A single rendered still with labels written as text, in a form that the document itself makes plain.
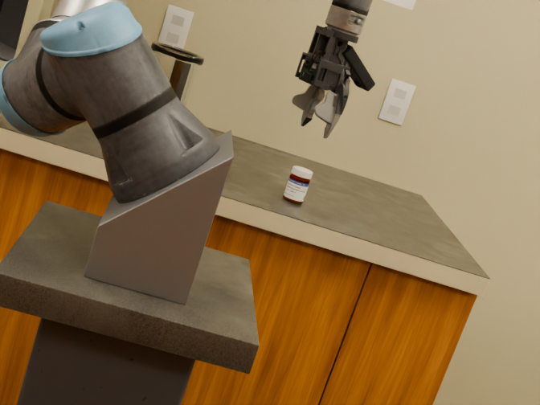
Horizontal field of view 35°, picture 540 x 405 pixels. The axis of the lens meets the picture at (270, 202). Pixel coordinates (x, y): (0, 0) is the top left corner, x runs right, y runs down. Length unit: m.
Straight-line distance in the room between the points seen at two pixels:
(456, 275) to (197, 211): 0.82
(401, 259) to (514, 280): 0.92
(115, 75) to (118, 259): 0.22
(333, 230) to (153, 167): 0.69
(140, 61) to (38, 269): 0.28
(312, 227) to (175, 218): 0.67
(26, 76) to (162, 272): 0.32
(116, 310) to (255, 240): 0.73
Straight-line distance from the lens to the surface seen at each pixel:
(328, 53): 1.73
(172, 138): 1.07
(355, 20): 1.73
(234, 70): 2.36
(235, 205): 1.67
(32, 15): 1.97
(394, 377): 1.85
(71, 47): 1.07
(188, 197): 1.04
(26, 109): 1.19
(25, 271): 1.06
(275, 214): 1.67
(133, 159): 1.07
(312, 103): 1.80
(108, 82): 1.06
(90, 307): 1.03
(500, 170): 2.50
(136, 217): 1.05
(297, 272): 1.74
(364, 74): 1.80
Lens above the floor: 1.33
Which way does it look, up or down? 13 degrees down
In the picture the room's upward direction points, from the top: 19 degrees clockwise
